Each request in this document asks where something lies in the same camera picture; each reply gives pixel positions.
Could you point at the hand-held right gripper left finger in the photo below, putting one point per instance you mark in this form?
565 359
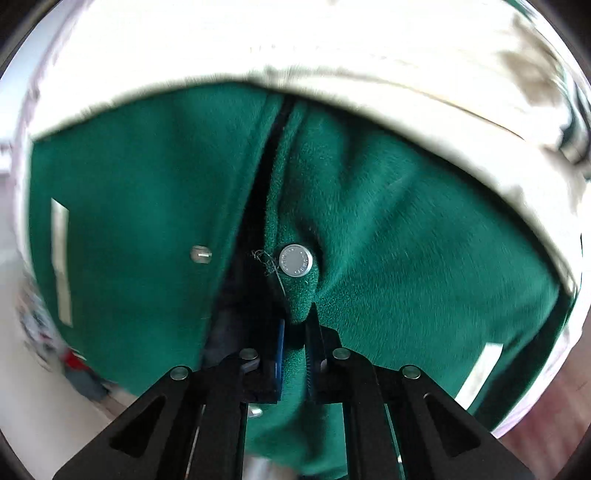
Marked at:
280 350

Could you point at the green fleece jacket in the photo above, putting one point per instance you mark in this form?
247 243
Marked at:
392 230

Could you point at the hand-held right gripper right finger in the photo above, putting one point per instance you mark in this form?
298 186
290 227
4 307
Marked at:
310 364

